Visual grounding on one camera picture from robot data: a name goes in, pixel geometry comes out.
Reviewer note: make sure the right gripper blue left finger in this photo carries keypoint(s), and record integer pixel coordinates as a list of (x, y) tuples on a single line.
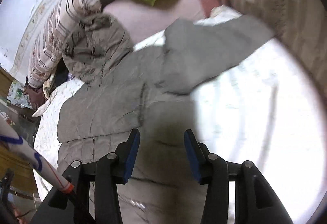
[(126, 156)]

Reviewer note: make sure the white pole with blue markings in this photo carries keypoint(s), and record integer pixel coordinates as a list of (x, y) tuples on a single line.
[(19, 146)]

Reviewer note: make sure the pink bed sheet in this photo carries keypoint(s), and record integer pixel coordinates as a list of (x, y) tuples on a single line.
[(142, 20)]

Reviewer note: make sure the beige striped pillow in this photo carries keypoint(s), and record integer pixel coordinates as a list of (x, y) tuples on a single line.
[(300, 25)]

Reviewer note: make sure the white leaf print duvet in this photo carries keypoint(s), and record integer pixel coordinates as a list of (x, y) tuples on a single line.
[(266, 110)]

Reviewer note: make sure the olive quilted puffer jacket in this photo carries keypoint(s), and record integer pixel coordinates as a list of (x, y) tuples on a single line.
[(149, 90)]

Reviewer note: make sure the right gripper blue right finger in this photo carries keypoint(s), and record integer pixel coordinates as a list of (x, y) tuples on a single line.
[(201, 165)]

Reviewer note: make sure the floral green white fabric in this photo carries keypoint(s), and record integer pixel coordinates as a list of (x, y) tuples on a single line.
[(17, 97)]

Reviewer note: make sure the striped floral folded quilt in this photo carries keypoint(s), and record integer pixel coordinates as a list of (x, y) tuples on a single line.
[(47, 48)]

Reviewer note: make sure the wooden wardrobe with glass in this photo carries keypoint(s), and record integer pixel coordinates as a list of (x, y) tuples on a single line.
[(23, 179)]

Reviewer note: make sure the dark brown garment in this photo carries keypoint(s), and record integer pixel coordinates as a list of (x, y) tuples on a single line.
[(36, 95)]

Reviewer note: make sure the cream patterned cloth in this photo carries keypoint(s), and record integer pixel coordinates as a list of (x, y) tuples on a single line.
[(47, 86)]

